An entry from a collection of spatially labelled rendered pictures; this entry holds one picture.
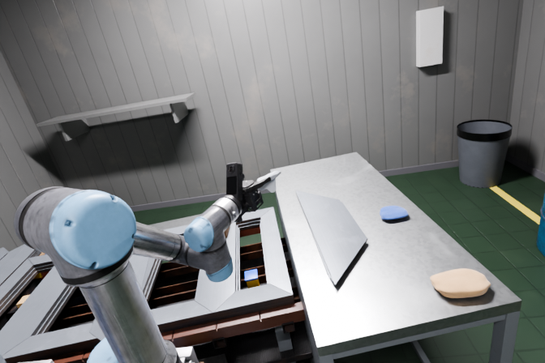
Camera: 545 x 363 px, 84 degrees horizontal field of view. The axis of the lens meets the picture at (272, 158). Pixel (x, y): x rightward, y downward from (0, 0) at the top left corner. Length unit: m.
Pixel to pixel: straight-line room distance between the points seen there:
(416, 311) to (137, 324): 0.76
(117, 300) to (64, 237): 0.16
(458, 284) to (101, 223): 0.97
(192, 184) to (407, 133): 2.79
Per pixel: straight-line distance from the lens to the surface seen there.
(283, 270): 1.50
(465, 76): 4.15
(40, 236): 0.60
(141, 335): 0.70
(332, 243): 1.27
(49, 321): 1.91
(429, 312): 1.09
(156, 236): 0.84
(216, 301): 1.46
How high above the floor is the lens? 1.86
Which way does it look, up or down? 21 degrees down
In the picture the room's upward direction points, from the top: 11 degrees counter-clockwise
